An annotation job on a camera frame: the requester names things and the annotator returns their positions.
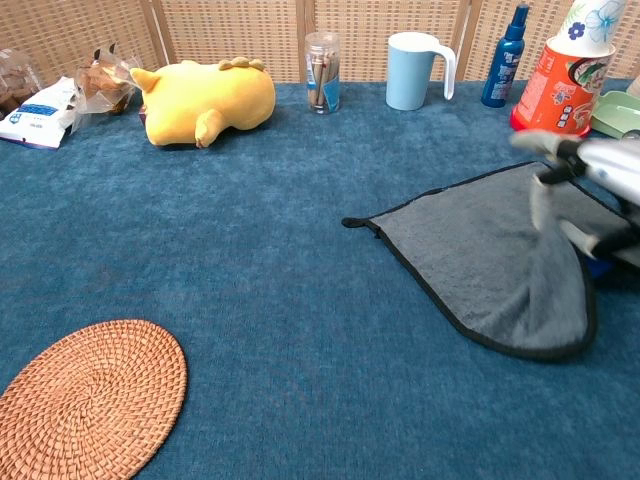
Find clear jar with sticks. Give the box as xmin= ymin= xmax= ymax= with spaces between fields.
xmin=304 ymin=31 xmax=342 ymax=115

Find clear plastic cookie box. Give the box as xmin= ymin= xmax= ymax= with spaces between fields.
xmin=0 ymin=48 xmax=44 ymax=119

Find light blue mug white handle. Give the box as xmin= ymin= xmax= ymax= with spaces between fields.
xmin=385 ymin=31 xmax=457 ymax=112

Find woven bamboo folding screen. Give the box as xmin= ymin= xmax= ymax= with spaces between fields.
xmin=0 ymin=0 xmax=640 ymax=86

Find light green plastic tray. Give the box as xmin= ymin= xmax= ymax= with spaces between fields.
xmin=589 ymin=89 xmax=640 ymax=140

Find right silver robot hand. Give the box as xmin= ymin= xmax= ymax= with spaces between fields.
xmin=508 ymin=128 xmax=640 ymax=261

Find white and blue snack packet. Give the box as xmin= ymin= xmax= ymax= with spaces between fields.
xmin=0 ymin=75 xmax=81 ymax=151

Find round woven rattan coaster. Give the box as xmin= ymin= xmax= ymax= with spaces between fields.
xmin=0 ymin=318 xmax=189 ymax=480

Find blue carpet table cover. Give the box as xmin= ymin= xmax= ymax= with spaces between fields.
xmin=0 ymin=79 xmax=640 ymax=480

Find paper cup blue flowers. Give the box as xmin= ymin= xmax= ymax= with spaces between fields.
xmin=553 ymin=0 xmax=629 ymax=57

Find blue spray bottle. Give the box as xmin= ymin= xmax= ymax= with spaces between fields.
xmin=480 ymin=3 xmax=531 ymax=108

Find yellow plush toy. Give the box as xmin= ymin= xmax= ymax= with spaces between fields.
xmin=129 ymin=57 xmax=277 ymax=149

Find red instant noodle cup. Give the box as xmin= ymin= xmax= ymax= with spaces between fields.
xmin=509 ymin=35 xmax=617 ymax=139

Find clear bag of pastries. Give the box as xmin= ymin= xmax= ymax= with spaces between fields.
xmin=72 ymin=42 xmax=144 ymax=135

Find grey and blue cloth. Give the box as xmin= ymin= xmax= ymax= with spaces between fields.
xmin=341 ymin=160 xmax=631 ymax=362

